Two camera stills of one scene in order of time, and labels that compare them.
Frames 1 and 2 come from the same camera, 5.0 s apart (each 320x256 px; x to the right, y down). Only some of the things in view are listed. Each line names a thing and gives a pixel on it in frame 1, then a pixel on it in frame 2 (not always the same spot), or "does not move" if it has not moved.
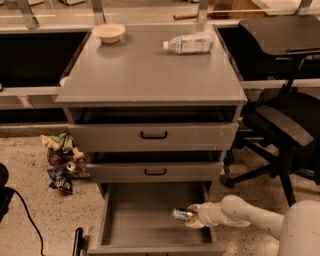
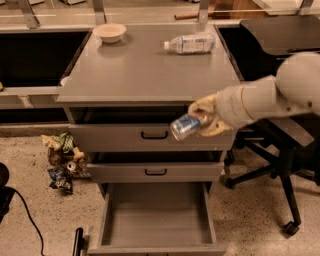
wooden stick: x=186 y=16 does not move
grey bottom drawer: x=137 y=220 does not move
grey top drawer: x=154 y=136 does not move
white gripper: x=204 y=213 -> x=230 y=106
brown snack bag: x=75 y=166 does not move
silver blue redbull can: x=182 y=214 -> x=184 y=125
